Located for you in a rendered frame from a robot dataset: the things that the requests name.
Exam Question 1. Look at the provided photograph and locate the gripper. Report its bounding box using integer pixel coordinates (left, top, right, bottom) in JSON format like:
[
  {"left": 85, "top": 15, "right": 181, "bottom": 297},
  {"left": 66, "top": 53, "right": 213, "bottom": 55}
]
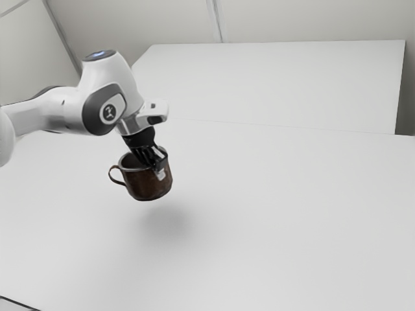
[{"left": 122, "top": 126, "right": 169, "bottom": 181}]

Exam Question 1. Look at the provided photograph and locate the brown rusty metal mug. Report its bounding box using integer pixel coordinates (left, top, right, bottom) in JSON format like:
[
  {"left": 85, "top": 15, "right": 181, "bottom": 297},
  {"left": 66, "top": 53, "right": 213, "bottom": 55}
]
[{"left": 108, "top": 149, "right": 174, "bottom": 202}]

